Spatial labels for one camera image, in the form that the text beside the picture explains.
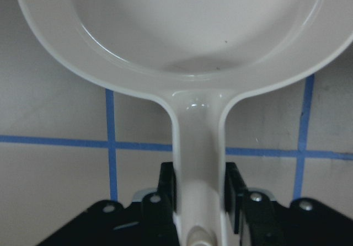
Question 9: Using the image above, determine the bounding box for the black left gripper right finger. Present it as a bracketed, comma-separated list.
[224, 162, 247, 234]

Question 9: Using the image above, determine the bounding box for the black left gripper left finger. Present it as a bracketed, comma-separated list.
[157, 162, 177, 212]

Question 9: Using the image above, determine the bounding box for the white dustpan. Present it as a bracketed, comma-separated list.
[18, 0, 352, 245]

